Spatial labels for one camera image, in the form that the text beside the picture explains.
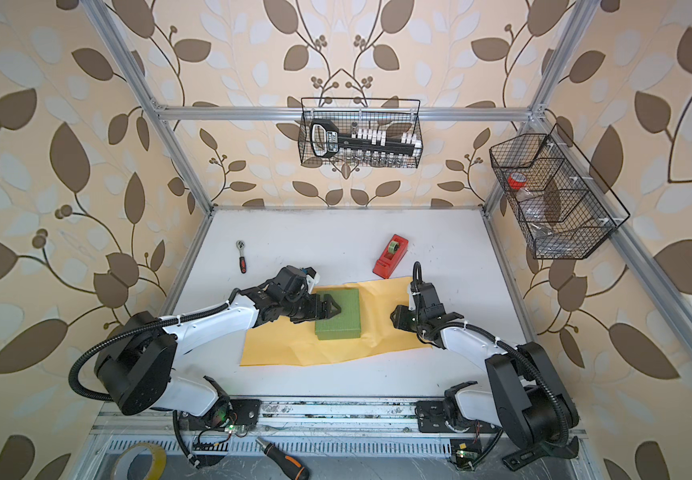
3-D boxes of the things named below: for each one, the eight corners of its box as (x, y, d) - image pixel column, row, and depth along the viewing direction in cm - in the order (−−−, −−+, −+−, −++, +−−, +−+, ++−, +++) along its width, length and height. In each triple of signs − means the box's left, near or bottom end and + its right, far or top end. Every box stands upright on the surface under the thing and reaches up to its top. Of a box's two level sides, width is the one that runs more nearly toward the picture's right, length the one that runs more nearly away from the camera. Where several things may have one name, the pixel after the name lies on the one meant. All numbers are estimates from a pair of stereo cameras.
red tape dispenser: (373, 272, 103) (373, 262, 98) (393, 243, 111) (395, 232, 107) (387, 280, 101) (389, 270, 96) (407, 249, 109) (409, 239, 105)
